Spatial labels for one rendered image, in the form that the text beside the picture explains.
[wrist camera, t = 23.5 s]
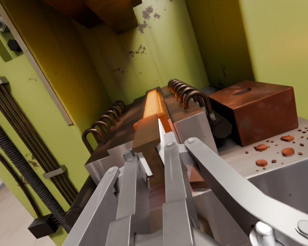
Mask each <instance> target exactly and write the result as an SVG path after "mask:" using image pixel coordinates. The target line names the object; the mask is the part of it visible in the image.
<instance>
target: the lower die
mask: <svg viewBox="0 0 308 246"><path fill-rule="evenodd" d="M156 88H157V91H158V96H159V100H160V105H161V109H162V112H165V114H166V116H167V119H168V121H169V124H170V126H171V129H172V131H173V132H174V134H175V137H176V140H177V142H178V144H184V143H185V141H186V140H187V139H189V138H192V137H195V138H198V139H199V140H201V141H202V142H203V143H204V144H205V145H207V146H208V147H209V148H210V149H211V150H213V151H214V152H215V153H216V154H217V155H219V153H218V150H217V147H216V144H215V141H214V138H213V134H212V131H211V128H210V125H209V122H208V119H207V116H206V113H205V111H204V110H203V109H202V108H200V107H199V106H198V105H197V104H196V103H194V102H193V101H192V100H191V99H190V100H189V102H188V105H189V108H188V109H184V107H183V103H179V99H176V96H175V95H173V92H171V90H169V88H168V85H167V86H164V87H162V88H160V87H156ZM156 88H155V89H156ZM151 90H153V89H151ZM151 90H149V91H151ZM147 94H148V91H147V92H146V94H145V95H144V96H142V97H139V98H137V99H135V100H134V101H133V103H131V104H128V105H127V106H126V107H127V108H124V110H125V111H124V112H122V111H121V113H122V115H121V116H120V115H119V116H118V118H119V120H115V124H116V125H115V126H111V127H110V130H111V133H108V132H107V133H106V135H105V136H104V138H105V139H106V141H105V142H103V143H102V142H100V143H99V144H98V146H97V148H96V149H95V150H94V152H93V153H92V155H91V156H90V158H89V159H88V161H87V162H86V163H85V165H84V166H85V168H86V169H87V171H88V173H89V174H90V176H91V177H92V179H93V180H94V182H95V184H96V185H97V186H98V185H99V183H100V181H101V180H102V178H103V176H104V175H105V173H106V172H107V170H109V169H110V168H111V167H114V166H117V167H118V169H120V168H122V167H123V166H124V164H125V162H124V160H123V158H122V156H121V155H122V154H123V152H125V151H127V150H129V149H131V148H132V144H133V141H134V137H135V133H136V131H135V129H134V127H133V126H134V124H135V123H137V122H138V121H139V120H141V119H143V116H144V111H145V105H146V100H147Z"/></svg>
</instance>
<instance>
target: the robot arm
mask: <svg viewBox="0 0 308 246"><path fill-rule="evenodd" d="M158 121H159V130H160V138H161V143H160V144H159V145H158V146H156V148H157V150H158V152H159V154H160V156H161V159H162V161H163V163H164V167H165V196H166V203H164V204H163V207H162V208H163V228H161V229H159V230H158V231H156V232H154V233H152V234H151V223H150V209H149V194H148V178H147V176H146V174H145V172H146V173H147V175H148V176H151V175H153V174H152V172H151V170H150V168H149V166H148V164H147V162H146V160H145V158H144V156H143V154H142V152H140V153H135V152H133V151H132V149H129V150H127V151H125V152H123V154H122V155H121V156H122V158H123V160H124V162H125V164H124V166H123V167H122V168H120V169H118V167H117V166H114V167H111V168H110V169H109V170H107V172H106V173H105V175H104V176H103V178H102V180H101V181H100V183H99V185H98V186H97V188H96V190H95V191H94V193H93V195H92V196H91V198H90V200H89V201H88V203H87V205H86V206H85V208H84V210H83V211H82V213H81V215H80V216H79V218H78V220H77V221H76V223H75V224H74V226H73V228H72V229H71V231H70V233H69V234H68V236H67V238H66V239H65V241H64V243H63V244H62V246H222V245H221V244H219V243H218V242H217V241H215V240H214V239H213V238H211V237H210V236H209V235H207V234H206V233H205V232H203V231H202V230H200V226H199V222H198V217H197V212H196V208H195V204H194V199H193V195H192V191H191V187H190V182H189V178H188V174H187V171H188V170H187V167H186V165H193V167H194V168H195V170H196V171H197V172H198V174H199V175H200V176H201V177H202V178H203V180H204V181H205V182H206V184H207V185H208V186H209V187H210V189H211V190H212V191H213V193H214V194H215V195H216V197H217V198H218V199H219V200H220V202H221V203H222V204H223V206H224V207H225V208H226V209H227V211H228V212H229V213H230V215H231V216H232V217H233V218H234V220H235V221H236V222H237V224H238V225H239V226H240V228H241V229H242V230H243V231H244V233H245V234H246V235H247V236H248V237H249V239H250V243H251V246H308V214H306V213H304V212H302V211H300V210H297V209H295V208H293V207H291V206H289V205H287V204H284V203H282V202H280V201H278V200H276V199H274V198H271V197H269V196H267V195H265V194H263V193H262V192H261V191H260V190H259V189H258V188H256V187H255V186H254V185H253V184H252V183H251V182H250V181H248V180H247V179H246V178H245V177H244V176H242V175H241V174H240V173H239V172H238V171H236V170H235V169H234V168H233V167H232V166H230V165H229V164H228V163H227V162H226V161H224V160H223V159H222V158H221V157H220V156H219V155H217V154H216V153H215V152H214V151H213V150H211V149H210V148H209V147H208V146H207V145H205V144H204V143H203V142H202V141H201V140H199V139H198V138H195V137H192V138H189V139H187V140H186V141H185V143H184V144H178V142H177V140H176V137H175V134H174V132H172V131H171V132H168V133H165V131H164V128H163V126H162V124H161V121H160V119H158ZM113 188H114V190H115V191H114V192H113Z"/></svg>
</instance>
